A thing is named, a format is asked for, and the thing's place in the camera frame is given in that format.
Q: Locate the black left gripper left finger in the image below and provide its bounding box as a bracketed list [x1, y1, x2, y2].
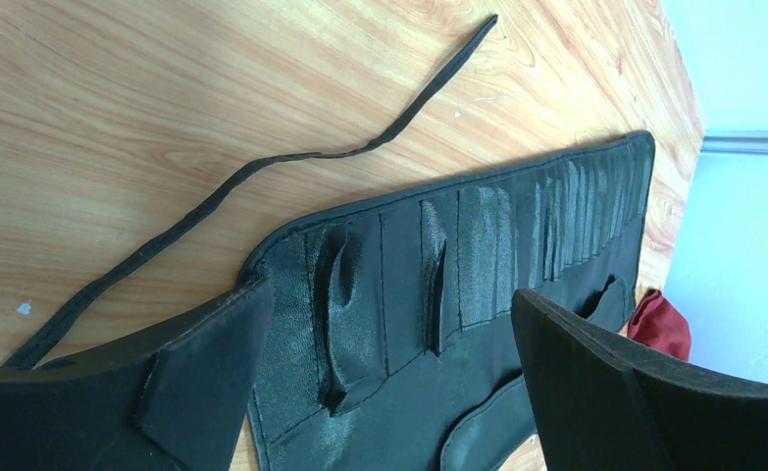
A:
[0, 279, 275, 470]

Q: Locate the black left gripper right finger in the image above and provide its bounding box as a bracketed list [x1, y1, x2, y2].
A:
[512, 289, 768, 470]

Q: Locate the black leather brush roll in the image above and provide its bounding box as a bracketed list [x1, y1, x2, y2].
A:
[0, 14, 656, 471]

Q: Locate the dark red cloth pile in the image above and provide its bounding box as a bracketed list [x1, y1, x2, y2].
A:
[627, 288, 691, 362]

